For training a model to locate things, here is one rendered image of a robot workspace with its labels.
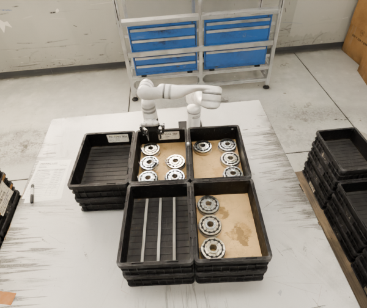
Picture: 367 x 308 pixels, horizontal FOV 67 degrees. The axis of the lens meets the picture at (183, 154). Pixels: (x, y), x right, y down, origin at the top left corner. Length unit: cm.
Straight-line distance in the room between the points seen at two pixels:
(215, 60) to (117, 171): 217
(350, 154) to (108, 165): 167
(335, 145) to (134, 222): 160
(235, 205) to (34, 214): 108
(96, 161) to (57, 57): 297
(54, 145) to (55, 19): 244
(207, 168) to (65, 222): 81
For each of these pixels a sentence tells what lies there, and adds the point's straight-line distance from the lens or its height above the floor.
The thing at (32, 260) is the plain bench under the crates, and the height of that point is 70.
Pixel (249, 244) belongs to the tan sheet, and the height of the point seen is 83.
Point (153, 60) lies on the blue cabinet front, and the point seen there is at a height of 49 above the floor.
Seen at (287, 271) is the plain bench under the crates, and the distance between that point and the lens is 142.
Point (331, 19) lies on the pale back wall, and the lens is 475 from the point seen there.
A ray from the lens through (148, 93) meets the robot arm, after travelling 133.
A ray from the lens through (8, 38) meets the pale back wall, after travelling 458.
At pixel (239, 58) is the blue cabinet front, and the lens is 347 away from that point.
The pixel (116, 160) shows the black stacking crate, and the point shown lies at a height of 83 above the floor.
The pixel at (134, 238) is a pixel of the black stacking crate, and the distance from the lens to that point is 133.
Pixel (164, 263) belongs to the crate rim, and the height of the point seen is 93.
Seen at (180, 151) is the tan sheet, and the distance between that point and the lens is 162.
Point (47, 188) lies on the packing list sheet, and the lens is 184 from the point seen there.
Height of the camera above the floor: 197
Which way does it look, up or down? 45 degrees down
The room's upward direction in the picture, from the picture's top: 4 degrees counter-clockwise
